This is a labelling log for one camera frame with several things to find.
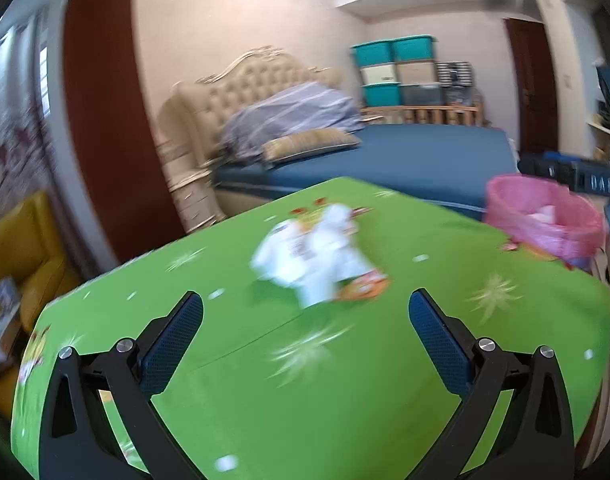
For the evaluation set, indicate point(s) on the houndstooth bag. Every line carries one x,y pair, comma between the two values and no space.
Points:
454,74

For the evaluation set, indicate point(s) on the pink lined trash bin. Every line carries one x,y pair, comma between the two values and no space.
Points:
546,216

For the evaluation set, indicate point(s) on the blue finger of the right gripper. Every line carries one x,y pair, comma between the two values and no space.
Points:
548,166
562,155

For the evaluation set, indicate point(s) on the dark wood door frame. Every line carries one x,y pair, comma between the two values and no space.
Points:
110,129

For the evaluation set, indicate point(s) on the white tissue bundle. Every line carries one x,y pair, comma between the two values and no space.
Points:
316,255

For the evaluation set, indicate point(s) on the beige tufted headboard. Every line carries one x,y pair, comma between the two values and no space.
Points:
192,117

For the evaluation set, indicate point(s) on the white built-in cabinet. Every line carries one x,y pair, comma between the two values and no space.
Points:
576,54

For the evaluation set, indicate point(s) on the blue mattress bed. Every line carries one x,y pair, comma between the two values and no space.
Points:
445,165

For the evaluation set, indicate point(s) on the teal storage bin top right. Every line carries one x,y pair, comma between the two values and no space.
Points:
413,48

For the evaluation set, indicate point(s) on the green cartoon tablecloth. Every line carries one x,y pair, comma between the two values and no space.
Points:
345,390

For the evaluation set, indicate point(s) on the patterned lace curtain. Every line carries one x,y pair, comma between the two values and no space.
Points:
25,161

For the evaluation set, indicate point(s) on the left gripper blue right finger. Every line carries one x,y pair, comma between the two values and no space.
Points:
535,439

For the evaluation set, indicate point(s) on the white storage bin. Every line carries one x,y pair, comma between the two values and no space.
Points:
379,74

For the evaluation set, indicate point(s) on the yellow leather armchair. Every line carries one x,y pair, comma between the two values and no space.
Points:
34,257

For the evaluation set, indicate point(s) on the white book box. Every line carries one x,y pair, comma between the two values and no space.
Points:
10,325

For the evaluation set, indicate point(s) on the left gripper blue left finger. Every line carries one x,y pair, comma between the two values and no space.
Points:
76,438

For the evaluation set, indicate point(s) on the teal storage bin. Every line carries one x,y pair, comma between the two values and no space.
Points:
413,48
382,94
372,53

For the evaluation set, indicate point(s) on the grey clear storage bin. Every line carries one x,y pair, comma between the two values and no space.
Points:
421,94

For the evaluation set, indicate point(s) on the striped gold pillow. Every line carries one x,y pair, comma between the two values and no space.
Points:
307,144

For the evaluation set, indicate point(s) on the dark wood room door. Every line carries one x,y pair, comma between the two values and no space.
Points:
538,112

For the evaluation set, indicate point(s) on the cream bedside table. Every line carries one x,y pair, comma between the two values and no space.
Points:
195,199

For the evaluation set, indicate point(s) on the teal storage bin top left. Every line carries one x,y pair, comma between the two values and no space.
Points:
372,53

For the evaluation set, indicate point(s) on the teal storage bin lower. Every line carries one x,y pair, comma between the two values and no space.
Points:
382,94

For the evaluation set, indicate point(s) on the grey striped duvet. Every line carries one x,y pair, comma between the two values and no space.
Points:
290,111

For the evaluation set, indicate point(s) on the beige storage bin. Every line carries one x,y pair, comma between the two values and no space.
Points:
416,72

